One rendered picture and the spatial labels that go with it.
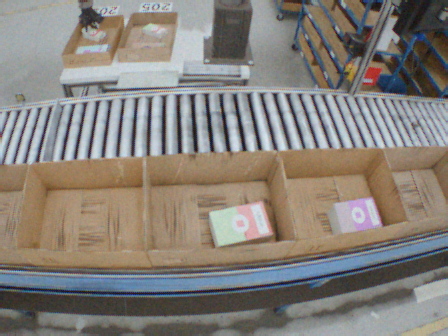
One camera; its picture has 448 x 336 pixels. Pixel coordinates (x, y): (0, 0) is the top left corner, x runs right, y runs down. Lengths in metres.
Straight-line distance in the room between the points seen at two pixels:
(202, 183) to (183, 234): 0.19
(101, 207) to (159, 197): 0.20
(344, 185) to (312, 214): 0.18
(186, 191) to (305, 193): 0.39
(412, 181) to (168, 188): 0.96
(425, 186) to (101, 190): 1.25
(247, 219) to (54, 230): 0.62
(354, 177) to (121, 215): 0.83
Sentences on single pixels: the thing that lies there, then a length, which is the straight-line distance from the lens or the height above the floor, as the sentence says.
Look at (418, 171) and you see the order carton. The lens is 1.48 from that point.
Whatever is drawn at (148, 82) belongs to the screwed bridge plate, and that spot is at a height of 0.75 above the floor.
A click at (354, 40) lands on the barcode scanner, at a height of 1.08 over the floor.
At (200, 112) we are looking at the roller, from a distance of 1.50.
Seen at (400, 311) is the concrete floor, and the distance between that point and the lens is 2.26.
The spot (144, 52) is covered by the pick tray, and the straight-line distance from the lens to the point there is 1.74.
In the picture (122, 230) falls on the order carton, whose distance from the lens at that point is 1.07.
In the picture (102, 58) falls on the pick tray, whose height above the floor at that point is 0.80.
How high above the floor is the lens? 1.86
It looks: 56 degrees down
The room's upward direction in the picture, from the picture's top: 8 degrees clockwise
